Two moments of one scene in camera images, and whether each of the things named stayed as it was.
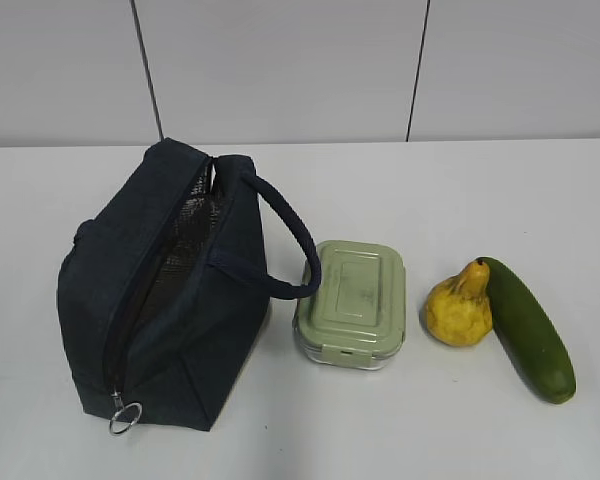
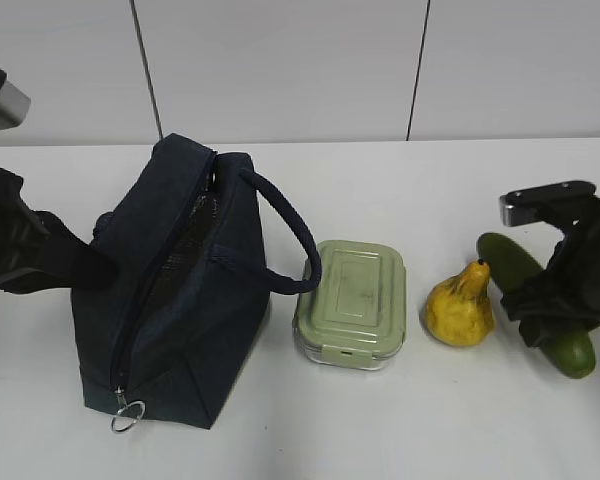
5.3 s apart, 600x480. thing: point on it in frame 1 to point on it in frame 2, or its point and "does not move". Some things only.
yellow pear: x=458 y=309 does not move
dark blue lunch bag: x=163 y=300 does not move
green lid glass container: x=356 y=318 does not move
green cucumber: x=528 y=335 to x=509 y=265
